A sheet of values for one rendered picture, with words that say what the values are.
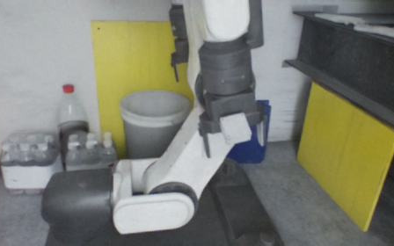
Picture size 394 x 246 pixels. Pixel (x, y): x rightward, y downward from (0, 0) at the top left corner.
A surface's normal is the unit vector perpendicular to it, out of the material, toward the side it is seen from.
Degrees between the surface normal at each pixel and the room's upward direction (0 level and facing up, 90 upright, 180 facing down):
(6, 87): 90
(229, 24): 90
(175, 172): 90
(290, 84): 90
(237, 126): 32
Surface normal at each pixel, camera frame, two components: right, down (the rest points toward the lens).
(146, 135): -0.20, 0.47
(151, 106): 0.29, 0.38
